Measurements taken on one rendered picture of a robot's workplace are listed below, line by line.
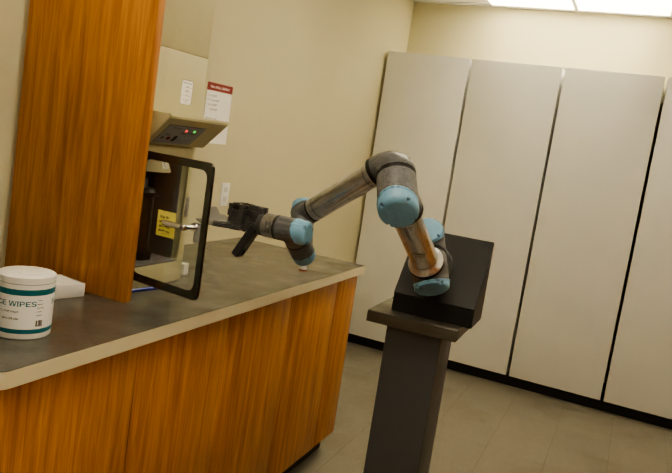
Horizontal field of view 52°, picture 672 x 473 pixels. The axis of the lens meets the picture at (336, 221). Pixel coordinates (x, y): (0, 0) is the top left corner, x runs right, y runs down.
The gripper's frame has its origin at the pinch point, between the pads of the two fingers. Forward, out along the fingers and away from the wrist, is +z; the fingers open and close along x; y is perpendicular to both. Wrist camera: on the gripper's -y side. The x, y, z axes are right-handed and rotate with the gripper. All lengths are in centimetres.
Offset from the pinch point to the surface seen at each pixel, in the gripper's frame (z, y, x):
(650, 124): -122, 69, -293
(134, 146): 11.3, 20.7, 26.0
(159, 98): 17.5, 35.8, 9.5
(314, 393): -8, -81, -87
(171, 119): 6.8, 29.9, 16.4
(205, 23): 17, 63, -10
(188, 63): 18, 49, -3
